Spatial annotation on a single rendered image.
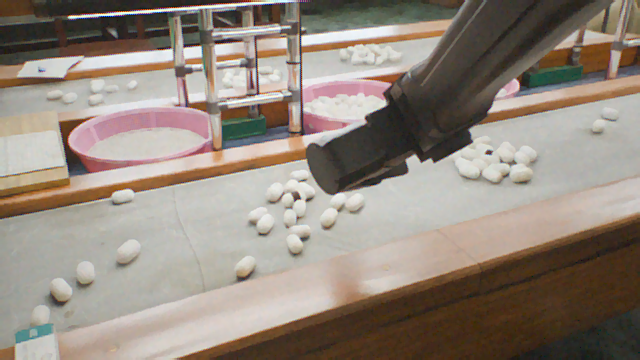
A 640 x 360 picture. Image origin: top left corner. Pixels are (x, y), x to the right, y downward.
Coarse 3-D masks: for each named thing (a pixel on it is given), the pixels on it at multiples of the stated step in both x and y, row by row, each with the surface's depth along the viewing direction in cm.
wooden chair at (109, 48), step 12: (60, 24) 284; (60, 36) 286; (144, 36) 302; (60, 48) 286; (72, 48) 286; (84, 48) 287; (96, 48) 288; (108, 48) 288; (120, 48) 289; (132, 48) 289; (144, 48) 287; (156, 48) 286
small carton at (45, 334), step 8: (32, 328) 57; (40, 328) 57; (48, 328) 57; (16, 336) 56; (24, 336) 56; (32, 336) 56; (40, 336) 56; (48, 336) 56; (56, 336) 58; (16, 344) 55; (24, 344) 55; (32, 344) 55; (40, 344) 55; (48, 344) 55; (56, 344) 56; (16, 352) 54; (24, 352) 54; (32, 352) 54; (40, 352) 54; (48, 352) 54; (56, 352) 54
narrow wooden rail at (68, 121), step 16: (560, 48) 164; (592, 48) 170; (608, 48) 172; (624, 48) 175; (544, 64) 164; (560, 64) 167; (592, 64) 172; (624, 64) 178; (304, 80) 137; (320, 80) 137; (384, 80) 143; (192, 96) 127; (224, 96) 127; (240, 96) 128; (64, 112) 118; (80, 112) 118; (96, 112) 118; (112, 112) 118; (160, 112) 121; (224, 112) 128; (240, 112) 129; (272, 112) 133; (64, 128) 114; (96, 128) 117; (64, 144) 116
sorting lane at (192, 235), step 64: (512, 128) 116; (576, 128) 116; (192, 192) 92; (256, 192) 92; (320, 192) 92; (384, 192) 92; (448, 192) 92; (512, 192) 92; (0, 256) 76; (64, 256) 76; (192, 256) 76; (256, 256) 76; (320, 256) 76; (0, 320) 65; (64, 320) 65
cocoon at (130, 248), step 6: (132, 240) 75; (126, 246) 74; (132, 246) 75; (138, 246) 75; (120, 252) 73; (126, 252) 74; (132, 252) 74; (138, 252) 76; (120, 258) 73; (126, 258) 74; (132, 258) 75
